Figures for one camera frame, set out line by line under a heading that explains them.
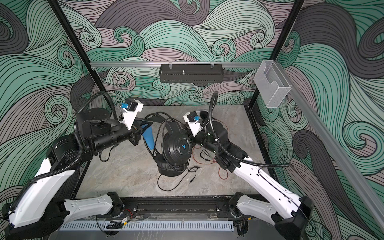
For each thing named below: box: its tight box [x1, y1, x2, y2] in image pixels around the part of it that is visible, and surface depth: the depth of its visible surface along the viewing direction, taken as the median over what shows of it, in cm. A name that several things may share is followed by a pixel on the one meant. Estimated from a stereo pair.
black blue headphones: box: [144, 115, 193, 177], surface depth 43 cm
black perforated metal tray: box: [159, 64, 224, 83], surface depth 97 cm
